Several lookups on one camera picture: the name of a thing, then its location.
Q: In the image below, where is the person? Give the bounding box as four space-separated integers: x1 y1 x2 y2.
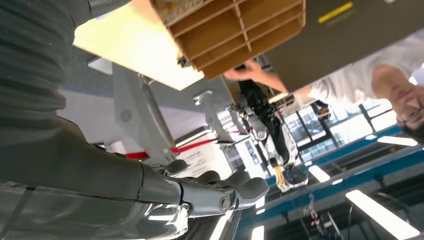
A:
224 28 424 144

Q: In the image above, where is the wooden compartment organizer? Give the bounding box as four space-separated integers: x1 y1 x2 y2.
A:
150 0 307 81

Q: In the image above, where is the background humanoid robot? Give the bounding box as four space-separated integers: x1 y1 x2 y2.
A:
228 81 310 194

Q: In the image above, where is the red stanchion belt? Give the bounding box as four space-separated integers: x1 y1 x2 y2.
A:
125 129 253 161

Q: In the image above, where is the grey standing kiosk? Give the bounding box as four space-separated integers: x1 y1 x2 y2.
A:
87 56 177 167

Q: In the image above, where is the white printed sign board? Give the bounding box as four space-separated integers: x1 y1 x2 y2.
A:
175 129 233 180

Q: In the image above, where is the large grid window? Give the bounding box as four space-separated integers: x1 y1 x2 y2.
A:
284 98 398 157

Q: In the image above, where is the ceiling light panel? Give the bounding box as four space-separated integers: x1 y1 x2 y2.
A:
376 135 419 148
345 189 422 240
308 164 331 184

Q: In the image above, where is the chrome stanchion post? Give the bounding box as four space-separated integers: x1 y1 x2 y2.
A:
193 90 233 144

